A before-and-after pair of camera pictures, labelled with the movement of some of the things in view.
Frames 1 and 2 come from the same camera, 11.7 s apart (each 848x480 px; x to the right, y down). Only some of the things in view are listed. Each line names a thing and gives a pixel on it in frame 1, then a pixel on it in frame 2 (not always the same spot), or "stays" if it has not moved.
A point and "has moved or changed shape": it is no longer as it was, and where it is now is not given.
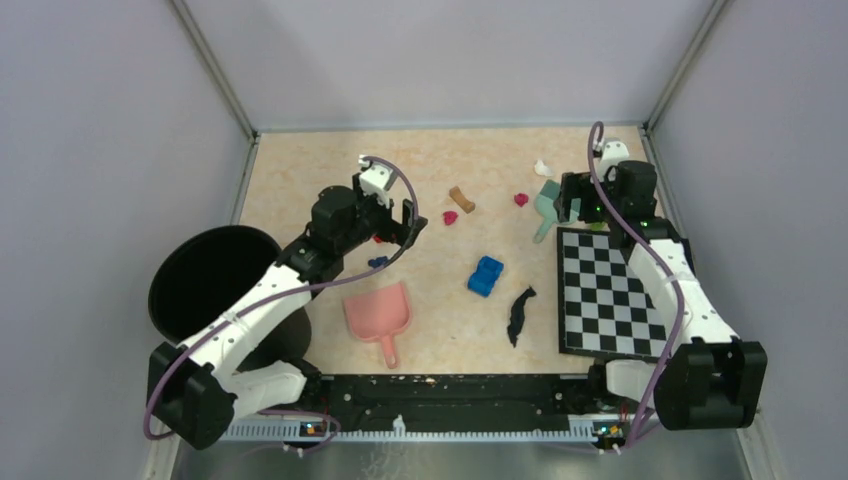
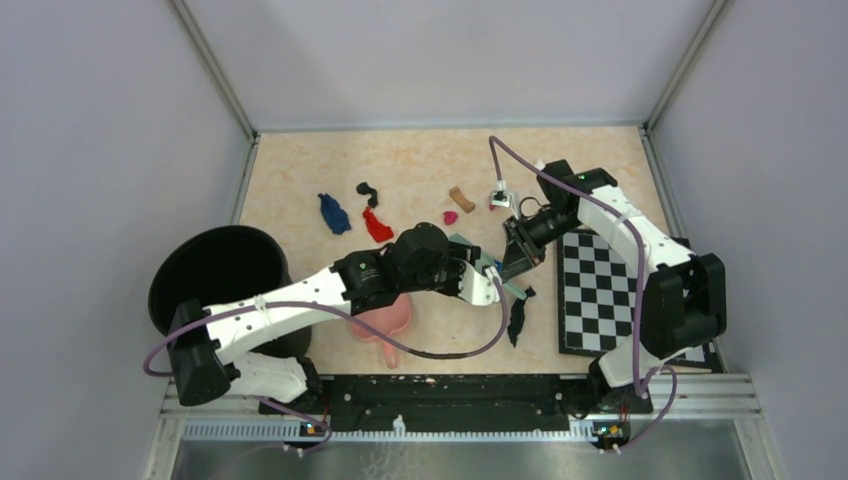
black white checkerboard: (604, 306) stays
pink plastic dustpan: (379, 315) stays
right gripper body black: (581, 185) → (528, 238)
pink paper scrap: (450, 217) stays
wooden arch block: (456, 193) stays
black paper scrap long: (518, 315) stays
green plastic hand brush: (545, 203) has moved or changed shape
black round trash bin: (200, 274) stays
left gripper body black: (373, 219) → (457, 268)
